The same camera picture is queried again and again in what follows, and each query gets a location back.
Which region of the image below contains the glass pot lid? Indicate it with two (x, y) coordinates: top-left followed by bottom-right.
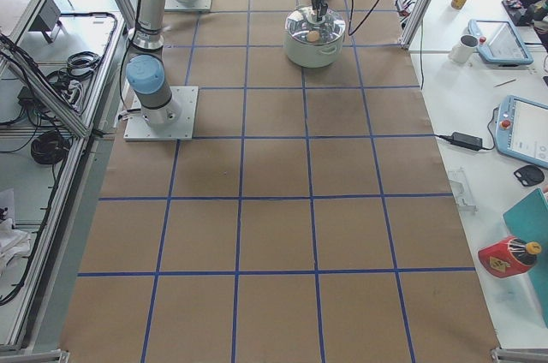
(284, 6), (346, 45)

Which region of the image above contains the brown egg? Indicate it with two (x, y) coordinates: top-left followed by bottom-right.
(307, 31), (321, 43)

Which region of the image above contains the pale green cooking pot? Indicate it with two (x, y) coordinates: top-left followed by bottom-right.
(283, 28), (346, 68)

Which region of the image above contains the white mug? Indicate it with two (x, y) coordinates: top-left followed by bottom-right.
(448, 34), (479, 64)

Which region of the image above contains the far teach pendant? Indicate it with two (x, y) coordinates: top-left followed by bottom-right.
(468, 20), (533, 67)

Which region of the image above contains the teach pendant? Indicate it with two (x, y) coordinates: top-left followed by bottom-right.
(494, 95), (547, 169)
(468, 20), (533, 67)

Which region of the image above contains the black power adapter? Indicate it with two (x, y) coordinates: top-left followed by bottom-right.
(436, 132), (493, 152)

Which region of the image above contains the clear plastic holder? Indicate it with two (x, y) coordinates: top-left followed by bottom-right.
(447, 168), (478, 213)

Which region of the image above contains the near teach pendant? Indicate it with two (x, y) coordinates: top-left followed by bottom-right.
(494, 95), (547, 169)

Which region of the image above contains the black round object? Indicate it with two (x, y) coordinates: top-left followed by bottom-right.
(513, 164), (545, 187)

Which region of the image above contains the teal folder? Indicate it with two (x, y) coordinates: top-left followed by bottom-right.
(503, 188), (547, 324)

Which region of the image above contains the coiled black cable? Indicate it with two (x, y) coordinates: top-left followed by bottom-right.
(30, 130), (71, 166)

